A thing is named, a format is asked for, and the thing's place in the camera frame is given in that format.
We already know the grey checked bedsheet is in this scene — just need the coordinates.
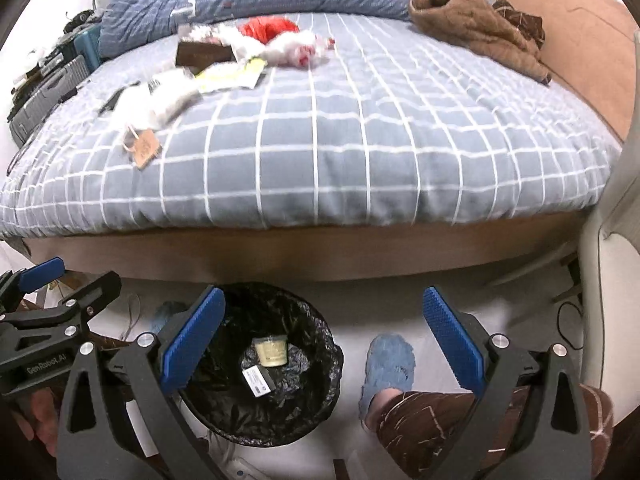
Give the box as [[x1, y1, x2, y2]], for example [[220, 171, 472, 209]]
[[0, 10, 623, 241]]

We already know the black floor cable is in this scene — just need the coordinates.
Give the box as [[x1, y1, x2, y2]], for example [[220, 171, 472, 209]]
[[552, 300, 586, 351]]

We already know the brown cookie box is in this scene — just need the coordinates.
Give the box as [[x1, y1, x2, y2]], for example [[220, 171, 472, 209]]
[[175, 37, 236, 68]]

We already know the teal suitcase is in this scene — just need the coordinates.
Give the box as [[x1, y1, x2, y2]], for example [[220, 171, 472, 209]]
[[55, 27, 103, 76]]

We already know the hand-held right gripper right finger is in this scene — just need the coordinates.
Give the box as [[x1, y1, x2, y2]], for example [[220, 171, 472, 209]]
[[422, 286, 593, 480]]

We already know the brown fleece jacket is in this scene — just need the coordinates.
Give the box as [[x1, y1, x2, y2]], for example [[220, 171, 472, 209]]
[[409, 0, 553, 86]]

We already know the grey suitcase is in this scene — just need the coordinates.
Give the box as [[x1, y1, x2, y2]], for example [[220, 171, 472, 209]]
[[7, 55, 91, 143]]

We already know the clear bubble wrap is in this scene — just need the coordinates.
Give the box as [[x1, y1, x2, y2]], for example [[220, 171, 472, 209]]
[[107, 67, 203, 128]]

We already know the yellow paper packet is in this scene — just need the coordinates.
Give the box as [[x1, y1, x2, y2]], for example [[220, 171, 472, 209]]
[[195, 57, 266, 93]]

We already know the brown cardboard tag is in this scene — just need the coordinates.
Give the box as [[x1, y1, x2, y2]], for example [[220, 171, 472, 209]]
[[122, 127, 163, 170]]

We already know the pale yellow cup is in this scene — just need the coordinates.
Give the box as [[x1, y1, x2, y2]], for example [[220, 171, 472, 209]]
[[252, 335, 291, 368]]

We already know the white tissue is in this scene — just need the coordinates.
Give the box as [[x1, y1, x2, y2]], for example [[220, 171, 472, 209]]
[[212, 25, 271, 61]]

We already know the wooden bed frame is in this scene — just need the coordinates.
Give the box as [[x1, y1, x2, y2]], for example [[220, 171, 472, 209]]
[[20, 210, 591, 283]]

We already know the red plastic bag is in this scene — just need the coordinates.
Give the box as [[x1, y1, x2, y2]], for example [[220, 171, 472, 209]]
[[237, 16, 301, 43]]

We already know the wooden headboard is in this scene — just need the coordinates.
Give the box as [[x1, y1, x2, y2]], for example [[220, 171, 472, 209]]
[[495, 0, 638, 141]]

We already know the black-lined trash bin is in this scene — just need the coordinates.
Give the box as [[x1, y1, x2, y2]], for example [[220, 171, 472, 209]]
[[177, 282, 346, 448]]

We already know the person's right leg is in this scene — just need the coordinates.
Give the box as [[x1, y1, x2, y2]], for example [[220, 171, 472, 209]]
[[367, 382, 615, 480]]

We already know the person's left hand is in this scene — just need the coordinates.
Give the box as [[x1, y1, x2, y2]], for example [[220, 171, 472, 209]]
[[15, 390, 58, 456]]

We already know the blue slipper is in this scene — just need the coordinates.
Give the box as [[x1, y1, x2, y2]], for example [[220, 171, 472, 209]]
[[359, 334, 417, 431]]

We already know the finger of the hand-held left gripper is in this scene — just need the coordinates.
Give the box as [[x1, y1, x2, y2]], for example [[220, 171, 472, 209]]
[[0, 271, 122, 361], [0, 256, 67, 313]]

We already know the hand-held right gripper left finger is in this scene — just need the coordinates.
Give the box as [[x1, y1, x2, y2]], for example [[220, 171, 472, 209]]
[[55, 286, 227, 480]]

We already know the dark patterned cloth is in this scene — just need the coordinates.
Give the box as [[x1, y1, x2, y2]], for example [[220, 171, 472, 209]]
[[492, 0, 546, 51]]

